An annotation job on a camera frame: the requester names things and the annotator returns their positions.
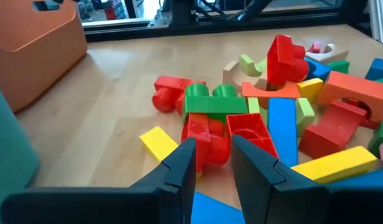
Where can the small blue wooden block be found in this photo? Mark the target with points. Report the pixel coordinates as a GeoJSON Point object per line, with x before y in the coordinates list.
{"type": "Point", "coordinates": [317, 70]}

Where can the silver aluminium extrusion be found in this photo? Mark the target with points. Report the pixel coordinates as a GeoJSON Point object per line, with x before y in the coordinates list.
{"type": "Point", "coordinates": [379, 18]}

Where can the yellow wooden plank block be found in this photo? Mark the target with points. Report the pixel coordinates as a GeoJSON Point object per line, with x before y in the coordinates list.
{"type": "Point", "coordinates": [334, 165]}
{"type": "Point", "coordinates": [158, 143]}

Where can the small yellow wooden block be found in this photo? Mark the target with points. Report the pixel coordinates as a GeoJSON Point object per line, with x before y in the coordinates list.
{"type": "Point", "coordinates": [310, 89]}

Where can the orange plastic bin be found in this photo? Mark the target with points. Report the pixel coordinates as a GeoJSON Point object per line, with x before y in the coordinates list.
{"type": "Point", "coordinates": [29, 46]}

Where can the light green wooden block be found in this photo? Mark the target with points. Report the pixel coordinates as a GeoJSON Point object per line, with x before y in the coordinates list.
{"type": "Point", "coordinates": [304, 113]}

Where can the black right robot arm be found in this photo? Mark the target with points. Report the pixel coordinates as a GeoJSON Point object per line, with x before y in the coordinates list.
{"type": "Point", "coordinates": [185, 9]}

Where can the large orange wooden arch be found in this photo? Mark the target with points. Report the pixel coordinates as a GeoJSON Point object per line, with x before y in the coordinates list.
{"type": "Point", "coordinates": [350, 87]}

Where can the teal plastic bin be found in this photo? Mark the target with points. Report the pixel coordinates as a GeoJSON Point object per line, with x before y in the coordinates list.
{"type": "Point", "coordinates": [7, 149]}

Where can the natural wooden arch block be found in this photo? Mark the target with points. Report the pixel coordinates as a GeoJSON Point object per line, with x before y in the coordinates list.
{"type": "Point", "coordinates": [328, 56]}
{"type": "Point", "coordinates": [231, 74]}

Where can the small orange wooden arch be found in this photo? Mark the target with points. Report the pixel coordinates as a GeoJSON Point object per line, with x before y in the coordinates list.
{"type": "Point", "coordinates": [272, 91]}

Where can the red wooden bridge block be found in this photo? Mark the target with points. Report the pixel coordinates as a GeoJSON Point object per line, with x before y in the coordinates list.
{"type": "Point", "coordinates": [331, 130]}

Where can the green plastic stud block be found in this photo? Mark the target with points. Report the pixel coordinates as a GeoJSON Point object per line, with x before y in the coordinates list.
{"type": "Point", "coordinates": [214, 104]}

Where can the light green wooden arch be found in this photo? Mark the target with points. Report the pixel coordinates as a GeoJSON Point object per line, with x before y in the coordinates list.
{"type": "Point", "coordinates": [248, 65]}

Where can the small light green block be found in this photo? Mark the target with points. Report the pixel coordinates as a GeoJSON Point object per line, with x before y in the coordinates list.
{"type": "Point", "coordinates": [253, 105]}

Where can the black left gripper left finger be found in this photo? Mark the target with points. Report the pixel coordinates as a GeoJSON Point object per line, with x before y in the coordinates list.
{"type": "Point", "coordinates": [166, 199]}

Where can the red plastic stud block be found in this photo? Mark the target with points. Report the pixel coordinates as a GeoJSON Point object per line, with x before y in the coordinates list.
{"type": "Point", "coordinates": [197, 133]}
{"type": "Point", "coordinates": [262, 143]}
{"type": "Point", "coordinates": [166, 99]}
{"type": "Point", "coordinates": [284, 59]}

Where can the small red wooden piece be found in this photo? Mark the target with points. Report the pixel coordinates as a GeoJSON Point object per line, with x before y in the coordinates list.
{"type": "Point", "coordinates": [314, 47]}

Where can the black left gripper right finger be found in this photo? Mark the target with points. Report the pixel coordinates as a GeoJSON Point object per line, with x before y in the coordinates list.
{"type": "Point", "coordinates": [272, 193]}

